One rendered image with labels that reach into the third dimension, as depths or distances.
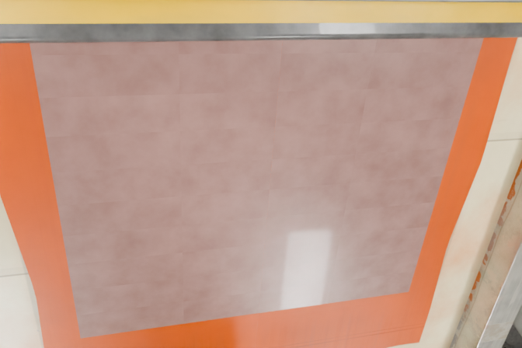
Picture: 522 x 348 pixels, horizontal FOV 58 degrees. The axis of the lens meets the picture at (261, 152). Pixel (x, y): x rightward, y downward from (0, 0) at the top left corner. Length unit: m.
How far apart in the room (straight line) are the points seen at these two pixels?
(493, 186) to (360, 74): 0.20
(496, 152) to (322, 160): 0.18
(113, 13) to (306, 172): 0.21
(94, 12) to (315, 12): 0.13
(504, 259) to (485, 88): 0.19
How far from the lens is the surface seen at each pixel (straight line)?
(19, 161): 0.38
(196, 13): 0.30
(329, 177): 0.42
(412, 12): 0.35
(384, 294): 0.55
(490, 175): 0.51
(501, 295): 0.58
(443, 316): 0.63
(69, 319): 0.48
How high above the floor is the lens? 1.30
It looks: 56 degrees down
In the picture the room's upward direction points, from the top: 156 degrees clockwise
